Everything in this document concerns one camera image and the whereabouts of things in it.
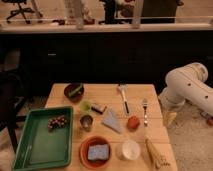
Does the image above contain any metal cup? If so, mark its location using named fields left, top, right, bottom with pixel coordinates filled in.
left=80, top=115, right=93, bottom=131

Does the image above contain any black chair at left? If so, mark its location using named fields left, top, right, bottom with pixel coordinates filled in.
left=0, top=73, right=26, bottom=151

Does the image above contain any white cup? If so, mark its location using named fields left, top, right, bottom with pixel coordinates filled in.
left=118, top=140, right=141, bottom=161

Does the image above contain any green plastic tray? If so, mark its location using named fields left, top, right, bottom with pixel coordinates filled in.
left=12, top=107, right=73, bottom=171

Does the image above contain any orange plate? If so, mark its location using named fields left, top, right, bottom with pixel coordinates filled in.
left=79, top=136, right=112, bottom=170

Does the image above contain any green item in bowl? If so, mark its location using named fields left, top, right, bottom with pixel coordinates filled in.
left=68, top=84, right=83, bottom=97

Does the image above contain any dark brown bowl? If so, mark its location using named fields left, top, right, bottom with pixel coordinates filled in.
left=64, top=83, right=84, bottom=103

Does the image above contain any black office chair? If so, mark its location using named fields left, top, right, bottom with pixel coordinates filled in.
left=1, top=0, right=43, bottom=24

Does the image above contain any silver fork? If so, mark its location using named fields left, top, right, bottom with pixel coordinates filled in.
left=142, top=98, right=148, bottom=126

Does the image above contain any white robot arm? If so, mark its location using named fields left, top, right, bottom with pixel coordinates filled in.
left=158, top=62, right=213, bottom=127

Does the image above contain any blue sponge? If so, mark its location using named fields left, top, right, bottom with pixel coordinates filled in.
left=87, top=144, right=109, bottom=161

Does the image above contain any bunch of dark grapes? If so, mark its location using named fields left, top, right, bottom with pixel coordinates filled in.
left=48, top=115, right=67, bottom=131

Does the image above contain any yellow corn cob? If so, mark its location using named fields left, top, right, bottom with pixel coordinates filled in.
left=145, top=139, right=163, bottom=169

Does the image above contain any light blue towel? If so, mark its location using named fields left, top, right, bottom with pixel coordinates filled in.
left=102, top=110, right=122, bottom=134

